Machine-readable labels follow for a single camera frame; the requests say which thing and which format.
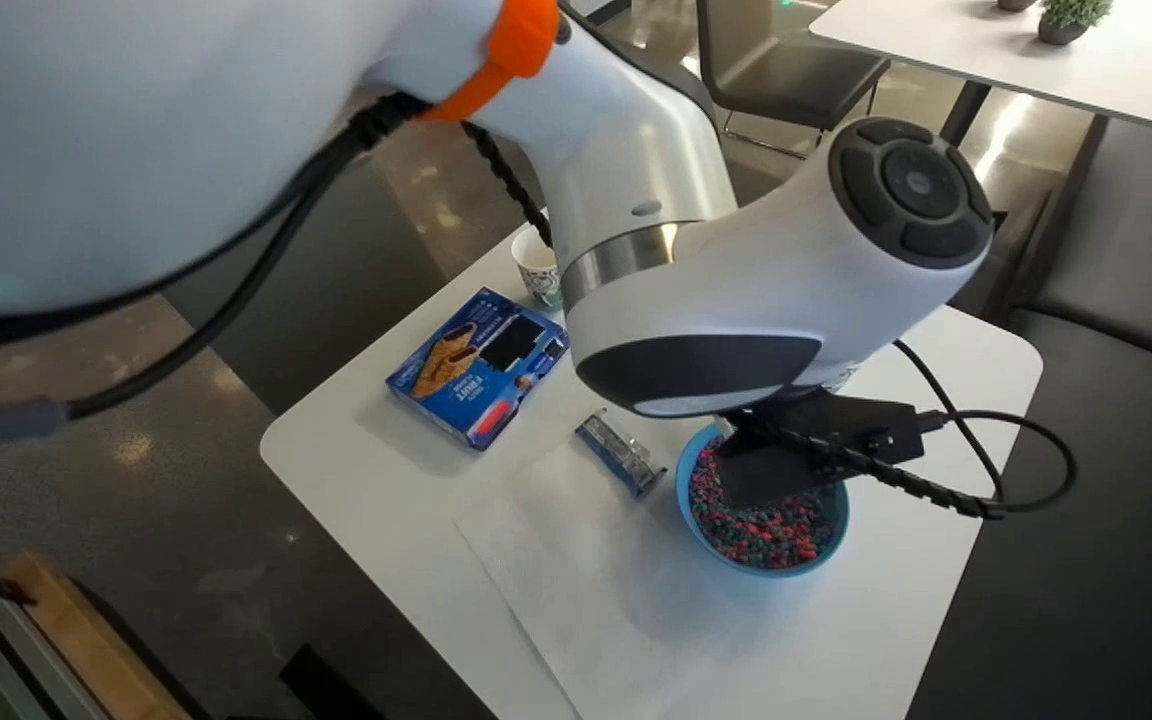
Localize blue bowl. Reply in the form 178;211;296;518
672;421;857;580

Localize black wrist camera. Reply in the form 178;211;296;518
730;387;934;469

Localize black table base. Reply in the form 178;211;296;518
275;642;385;720

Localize dark bench sofa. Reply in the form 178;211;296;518
906;110;1152;720

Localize black camera cable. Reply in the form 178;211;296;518
851;337;1079;525

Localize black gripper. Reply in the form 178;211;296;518
708;435;837;517

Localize white side table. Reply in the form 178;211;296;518
807;0;1152;328

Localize wooden shelf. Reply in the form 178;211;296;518
0;552;195;720

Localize colourful beads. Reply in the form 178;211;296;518
684;445;846;573

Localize orange cable strap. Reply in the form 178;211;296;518
421;0;566;127

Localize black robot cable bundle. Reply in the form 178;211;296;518
0;88;556;462

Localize blue cardboard box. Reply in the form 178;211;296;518
385;284;572;457

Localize green potted plant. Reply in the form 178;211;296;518
1036;0;1116;50

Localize white paper sheet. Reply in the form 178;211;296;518
451;433;956;720

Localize dark metal-legged chair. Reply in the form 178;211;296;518
692;0;896;141

